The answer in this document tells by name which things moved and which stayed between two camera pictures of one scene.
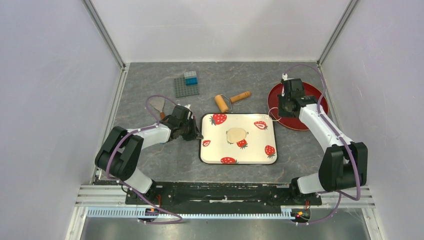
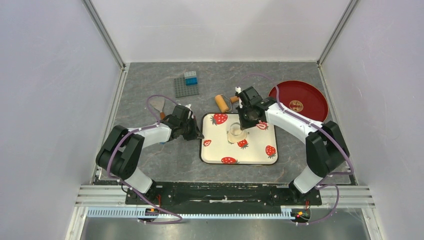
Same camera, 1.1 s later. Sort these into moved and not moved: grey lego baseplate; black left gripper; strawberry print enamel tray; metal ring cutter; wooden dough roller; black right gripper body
Moved: black right gripper body; metal ring cutter
Not moved: grey lego baseplate; black left gripper; strawberry print enamel tray; wooden dough roller
